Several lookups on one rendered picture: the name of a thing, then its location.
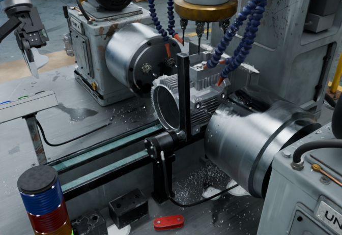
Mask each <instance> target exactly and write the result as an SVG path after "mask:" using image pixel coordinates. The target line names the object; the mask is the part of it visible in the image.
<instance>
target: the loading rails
mask: <svg viewBox="0 0 342 235"><path fill-rule="evenodd" d="M159 124H160V120H159V119H157V120H154V121H152V122H149V123H147V124H144V125H142V126H139V127H137V128H134V129H132V130H129V131H126V132H124V133H121V134H119V135H116V136H114V137H111V138H109V139H106V140H103V141H101V142H98V143H96V144H93V145H91V146H88V147H86V148H83V149H81V150H78V151H75V152H73V153H70V154H68V155H65V156H62V157H60V158H57V159H55V160H52V161H50V162H47V163H45V164H42V165H48V166H51V167H53V168H55V169H56V171H57V173H58V177H59V180H60V185H61V189H62V192H63V196H64V200H65V204H66V207H67V211H68V215H69V219H70V221H72V220H74V219H76V218H78V217H80V216H82V215H84V214H86V213H88V212H90V211H92V210H94V209H96V208H98V210H99V211H100V210H102V209H104V208H106V207H108V203H109V202H110V201H112V200H114V199H116V198H118V197H121V196H123V195H124V194H126V193H128V192H130V191H132V190H134V189H136V188H139V189H140V190H142V189H144V188H146V187H148V186H150V185H152V184H154V178H153V163H152V161H151V160H150V159H149V154H148V153H147V152H145V149H146V148H145V139H146V138H147V137H150V136H155V135H157V134H159V133H162V132H163V131H164V130H165V129H163V127H161V126H162V125H159ZM158 125H159V127H158ZM153 127H154V128H153ZM157 128H158V129H157ZM205 132H206V125H204V126H202V128H200V132H199V133H197V134H194V135H191V140H189V141H187V142H186V141H184V140H183V139H179V141H180V145H179V147H178V148H177V149H175V150H173V152H174V153H175V154H176V160H175V161H174V162H172V183H174V182H175V181H176V176H175V175H174V173H176V172H178V171H180V170H182V169H184V168H186V167H188V166H190V165H192V164H194V163H196V162H198V161H200V162H201V163H202V164H203V165H205V166H206V165H209V164H210V163H212V161H211V160H210V159H209V158H208V157H207V155H206V153H205V150H204V138H205Z"/></svg>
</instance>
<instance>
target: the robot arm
mask: <svg viewBox="0 0 342 235"><path fill-rule="evenodd" d="M32 7H33V4H32V1H31V0H0V8H1V11H2V12H3V13H4V14H6V15H7V17H8V18H9V20H8V21H7V22H5V23H4V24H3V25H2V26H1V27H0V43H1V42H2V40H3V39H4V38H5V37H6V36H8V35H9V34H10V33H11V32H12V31H13V30H14V35H15V36H16V41H17V44H18V46H19V49H20V50H21V52H22V55H23V57H24V60H25V62H26V64H27V66H28V68H29V70H30V72H31V74H32V75H33V76H34V77H35V78H36V79H39V75H38V71H37V70H38V69H40V68H42V67H43V66H45V65H47V63H48V62H49V58H48V57H47V56H45V55H40V54H39V52H38V50H37V49H38V48H41V47H42V46H46V45H47V43H46V41H49V37H48V35H47V32H46V29H45V26H44V24H42V21H41V19H40V16H39V13H38V10H37V7H33V8H32ZM23 18H24V19H23ZM42 29H44V30H45V33H46V36H47V37H45V36H44V35H43V31H42Z"/></svg>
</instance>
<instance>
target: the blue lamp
mask: <svg viewBox="0 0 342 235"><path fill-rule="evenodd" d="M19 193H20V195H21V198H22V201H23V204H24V206H25V209H26V210H27V211H28V212H29V213H31V214H34V215H43V214H47V213H49V212H51V211H53V210H55V209H56V208H57V207H58V206H59V205H60V204H61V202H62V200H63V192H62V189H61V185H60V180H59V177H58V179H57V181H56V183H55V184H54V185H53V186H52V187H51V188H50V189H49V190H47V191H45V192H43V193H40V194H35V195H32V194H25V193H22V192H21V191H20V190H19Z"/></svg>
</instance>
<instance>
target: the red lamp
mask: <svg viewBox="0 0 342 235"><path fill-rule="evenodd" d="M26 212H27V214H28V217H29V220H30V222H31V225H32V228H33V229H34V230H35V231H37V232H40V233H48V232H52V231H55V230H57V229H58V228H60V227H61V226H62V225H63V224H64V223H65V222H66V220H67V217H68V211H67V207H66V204H65V200H64V196H63V200H62V202H61V204H60V205H59V206H58V207H57V208H56V209H55V210H53V211H51V212H49V213H47V214H43V215H34V214H31V213H29V212H28V211H26Z"/></svg>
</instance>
